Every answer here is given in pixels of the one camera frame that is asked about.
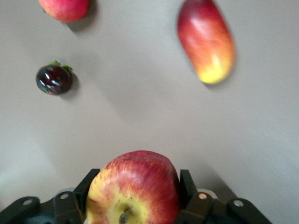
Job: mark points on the round red peach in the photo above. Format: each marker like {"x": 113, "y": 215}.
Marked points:
{"x": 64, "y": 8}

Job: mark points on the small red yellow apple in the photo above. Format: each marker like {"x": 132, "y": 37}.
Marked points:
{"x": 135, "y": 186}

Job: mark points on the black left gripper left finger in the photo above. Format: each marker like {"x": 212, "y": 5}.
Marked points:
{"x": 70, "y": 207}

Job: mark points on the red yellow mango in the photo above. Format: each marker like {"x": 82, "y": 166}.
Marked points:
{"x": 206, "y": 42}

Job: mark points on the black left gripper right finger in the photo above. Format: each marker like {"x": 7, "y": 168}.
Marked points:
{"x": 194, "y": 207}

